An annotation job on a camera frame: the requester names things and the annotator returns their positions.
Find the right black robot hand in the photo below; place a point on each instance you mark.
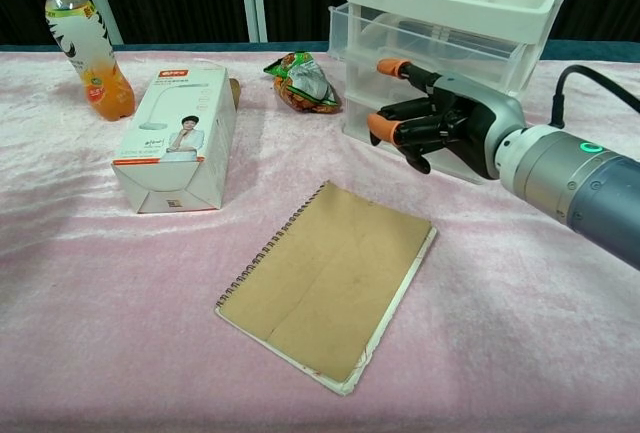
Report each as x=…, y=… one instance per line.
x=465, y=123

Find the clear drawer with divider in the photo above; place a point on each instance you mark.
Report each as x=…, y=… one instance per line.
x=340, y=28

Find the green orange snack packet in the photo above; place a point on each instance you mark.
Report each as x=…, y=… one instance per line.
x=307, y=83

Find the pink velvet tablecloth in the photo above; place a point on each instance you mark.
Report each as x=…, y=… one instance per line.
x=500, y=303

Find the brown spiral notebook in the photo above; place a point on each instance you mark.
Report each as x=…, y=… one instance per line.
x=325, y=283

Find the small brown object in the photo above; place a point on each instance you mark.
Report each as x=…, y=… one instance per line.
x=235, y=93

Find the white desk lamp box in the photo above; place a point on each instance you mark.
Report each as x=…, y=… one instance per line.
x=175, y=153

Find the orange juice plastic bottle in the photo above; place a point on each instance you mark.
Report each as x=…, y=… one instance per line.
x=95, y=53

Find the clear plastic drawer organizer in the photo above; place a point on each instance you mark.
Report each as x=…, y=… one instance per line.
x=450, y=3

